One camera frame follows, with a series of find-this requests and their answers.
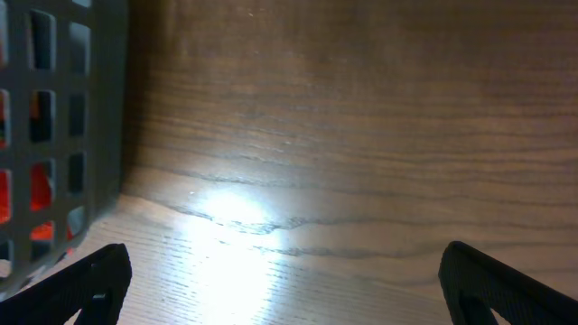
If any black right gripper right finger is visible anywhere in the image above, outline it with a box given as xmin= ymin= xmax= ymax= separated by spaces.
xmin=438 ymin=241 xmax=577 ymax=325

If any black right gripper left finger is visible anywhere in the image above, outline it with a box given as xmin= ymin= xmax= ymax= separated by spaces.
xmin=1 ymin=244 xmax=132 ymax=325

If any San Remo spaghetti packet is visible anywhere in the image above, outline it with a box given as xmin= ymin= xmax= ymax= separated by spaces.
xmin=1 ymin=78 xmax=56 ymax=260

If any grey plastic basket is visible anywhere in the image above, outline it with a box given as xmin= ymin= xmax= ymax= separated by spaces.
xmin=1 ymin=0 xmax=129 ymax=299

